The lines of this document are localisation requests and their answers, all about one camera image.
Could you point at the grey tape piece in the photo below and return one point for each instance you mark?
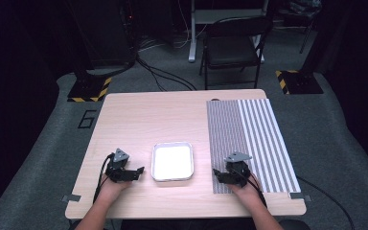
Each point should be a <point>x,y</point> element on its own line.
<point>300,196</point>
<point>71,198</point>

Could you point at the white desk frame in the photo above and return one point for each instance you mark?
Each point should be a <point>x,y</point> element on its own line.
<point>193,35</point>

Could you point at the white square tray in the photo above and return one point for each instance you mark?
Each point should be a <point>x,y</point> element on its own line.
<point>172,161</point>

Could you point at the black stand base striped tape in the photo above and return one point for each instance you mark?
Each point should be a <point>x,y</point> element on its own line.
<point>87,89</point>
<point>300,82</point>

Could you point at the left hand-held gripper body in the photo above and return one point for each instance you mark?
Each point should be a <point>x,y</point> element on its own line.
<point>120,166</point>

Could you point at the person's right hand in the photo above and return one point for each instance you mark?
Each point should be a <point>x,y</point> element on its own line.
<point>244,191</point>

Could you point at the black folding chair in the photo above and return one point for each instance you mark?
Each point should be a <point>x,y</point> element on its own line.
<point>233,48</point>

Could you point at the black equipment rack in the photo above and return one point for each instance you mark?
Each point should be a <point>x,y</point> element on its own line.
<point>108,32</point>

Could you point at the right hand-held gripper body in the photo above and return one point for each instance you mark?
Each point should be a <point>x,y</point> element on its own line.
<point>238,169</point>

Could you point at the grey striped placemat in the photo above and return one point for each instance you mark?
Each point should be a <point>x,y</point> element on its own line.
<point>252,143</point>

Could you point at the person's left hand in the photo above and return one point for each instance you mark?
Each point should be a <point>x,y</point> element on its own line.
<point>113,188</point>

